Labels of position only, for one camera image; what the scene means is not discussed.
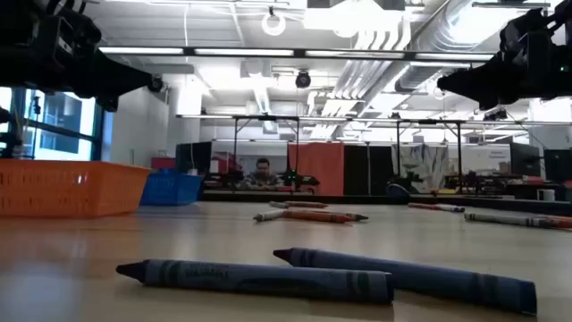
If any red box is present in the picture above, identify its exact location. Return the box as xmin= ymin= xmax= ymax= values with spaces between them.
xmin=150 ymin=156 xmax=177 ymax=171

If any grey patterned cloth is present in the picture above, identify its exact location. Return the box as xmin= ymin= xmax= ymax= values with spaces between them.
xmin=391 ymin=143 xmax=450 ymax=194

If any black background rig frame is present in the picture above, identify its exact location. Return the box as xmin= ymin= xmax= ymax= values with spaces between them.
xmin=395 ymin=118 xmax=465 ymax=194
xmin=231 ymin=114 xmax=301 ymax=193

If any silver ventilation duct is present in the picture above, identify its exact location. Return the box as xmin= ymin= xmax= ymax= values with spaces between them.
xmin=395 ymin=0 xmax=506 ymax=94

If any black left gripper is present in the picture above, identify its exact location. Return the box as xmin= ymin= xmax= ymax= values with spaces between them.
xmin=44 ymin=13 xmax=156 ymax=113

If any person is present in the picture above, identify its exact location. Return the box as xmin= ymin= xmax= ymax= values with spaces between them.
xmin=240 ymin=157 xmax=286 ymax=192

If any cluttered background table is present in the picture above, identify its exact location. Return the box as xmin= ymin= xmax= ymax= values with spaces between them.
xmin=444 ymin=172 xmax=572 ymax=201

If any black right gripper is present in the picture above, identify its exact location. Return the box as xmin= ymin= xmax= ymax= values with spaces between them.
xmin=436 ymin=7 xmax=556 ymax=112

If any black monitor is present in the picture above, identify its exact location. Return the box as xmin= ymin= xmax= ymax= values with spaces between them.
xmin=543 ymin=148 xmax=572 ymax=183
xmin=174 ymin=141 xmax=214 ymax=176
xmin=509 ymin=141 xmax=543 ymax=178

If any blue crayon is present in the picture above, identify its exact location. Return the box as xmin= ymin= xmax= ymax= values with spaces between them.
xmin=273 ymin=246 xmax=539 ymax=316
xmin=114 ymin=258 xmax=396 ymax=306

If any orange plastic basket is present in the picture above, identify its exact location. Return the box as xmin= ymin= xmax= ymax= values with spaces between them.
xmin=0 ymin=158 xmax=152 ymax=220

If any blue rounded chair back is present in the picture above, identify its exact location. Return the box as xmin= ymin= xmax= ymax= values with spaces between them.
xmin=385 ymin=182 xmax=411 ymax=199

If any black partition panel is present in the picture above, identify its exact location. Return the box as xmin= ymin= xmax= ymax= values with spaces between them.
xmin=343 ymin=144 xmax=394 ymax=197

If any brown crayon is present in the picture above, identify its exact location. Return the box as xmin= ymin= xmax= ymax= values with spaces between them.
xmin=312 ymin=210 xmax=370 ymax=223

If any black tripod stand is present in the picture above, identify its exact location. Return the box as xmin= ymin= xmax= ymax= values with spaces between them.
xmin=29 ymin=95 xmax=43 ymax=161

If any blue plastic basket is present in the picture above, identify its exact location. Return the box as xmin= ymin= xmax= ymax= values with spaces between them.
xmin=139 ymin=168 xmax=205 ymax=208

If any black beam with light strips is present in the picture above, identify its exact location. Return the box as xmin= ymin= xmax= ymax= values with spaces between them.
xmin=97 ymin=46 xmax=495 ymax=63

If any orange partition panel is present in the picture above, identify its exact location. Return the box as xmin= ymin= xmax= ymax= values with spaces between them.
xmin=287 ymin=141 xmax=346 ymax=197

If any window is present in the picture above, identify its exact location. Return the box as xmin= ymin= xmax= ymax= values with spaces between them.
xmin=0 ymin=87 xmax=105 ymax=162

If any white ring light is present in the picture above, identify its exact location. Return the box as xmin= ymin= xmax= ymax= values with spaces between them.
xmin=261 ymin=11 xmax=288 ymax=38

